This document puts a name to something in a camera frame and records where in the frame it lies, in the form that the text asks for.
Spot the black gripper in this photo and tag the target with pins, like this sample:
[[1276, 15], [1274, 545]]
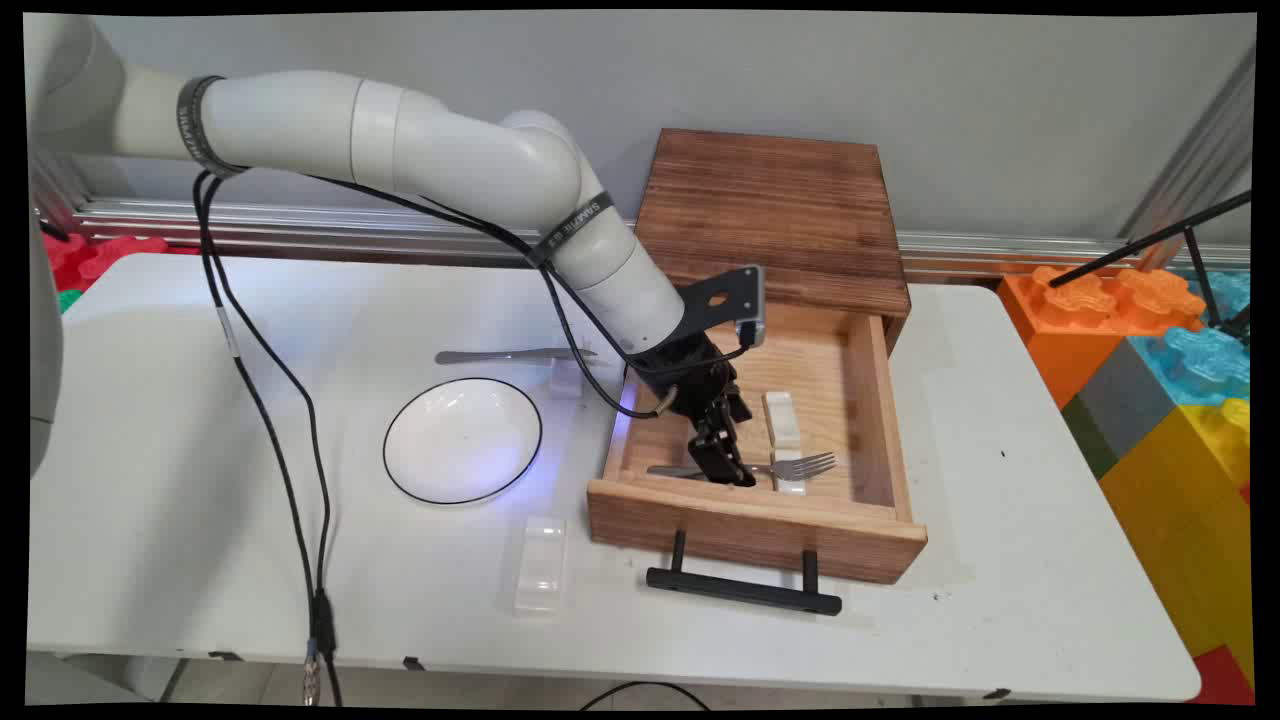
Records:
[[680, 372]]

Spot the grey foam block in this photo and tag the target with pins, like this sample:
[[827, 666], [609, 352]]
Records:
[[1125, 400]]

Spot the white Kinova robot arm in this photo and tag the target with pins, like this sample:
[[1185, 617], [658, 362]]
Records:
[[300, 120]]

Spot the black tripod stand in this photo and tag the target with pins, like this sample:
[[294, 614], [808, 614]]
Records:
[[1150, 240]]

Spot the red foam block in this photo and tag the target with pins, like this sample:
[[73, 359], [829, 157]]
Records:
[[1225, 680], [110, 255]]

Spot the orange foam block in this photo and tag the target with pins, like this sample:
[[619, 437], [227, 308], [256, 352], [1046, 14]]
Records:
[[1050, 330]]

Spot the dark green foam block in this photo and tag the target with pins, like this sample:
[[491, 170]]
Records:
[[1090, 445]]

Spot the steel fork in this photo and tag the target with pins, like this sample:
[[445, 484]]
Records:
[[810, 466]]

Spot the steel table knife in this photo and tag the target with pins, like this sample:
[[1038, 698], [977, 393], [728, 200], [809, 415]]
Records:
[[500, 356]]

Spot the dark wooden cabinet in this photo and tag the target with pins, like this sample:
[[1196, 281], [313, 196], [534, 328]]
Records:
[[770, 210]]

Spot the blue foam block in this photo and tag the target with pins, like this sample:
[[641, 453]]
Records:
[[1200, 365]]

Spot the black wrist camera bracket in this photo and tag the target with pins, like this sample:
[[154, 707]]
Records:
[[725, 295]]

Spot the white plate with black rim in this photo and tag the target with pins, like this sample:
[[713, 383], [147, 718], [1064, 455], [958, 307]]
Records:
[[462, 440]]

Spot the aluminium rail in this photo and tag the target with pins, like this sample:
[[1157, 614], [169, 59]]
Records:
[[1000, 252]]

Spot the clear rest near plate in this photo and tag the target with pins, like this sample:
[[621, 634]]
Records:
[[540, 565]]

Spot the light wooden drawer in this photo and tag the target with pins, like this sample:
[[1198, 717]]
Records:
[[800, 540]]

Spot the slanted aluminium frame post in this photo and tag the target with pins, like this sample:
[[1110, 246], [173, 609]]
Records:
[[1200, 150]]

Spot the white ceramic cutlery rest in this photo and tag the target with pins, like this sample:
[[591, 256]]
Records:
[[789, 487], [566, 386], [781, 418]]

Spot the colourful giant toy blocks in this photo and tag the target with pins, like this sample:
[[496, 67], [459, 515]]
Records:
[[1180, 520]]

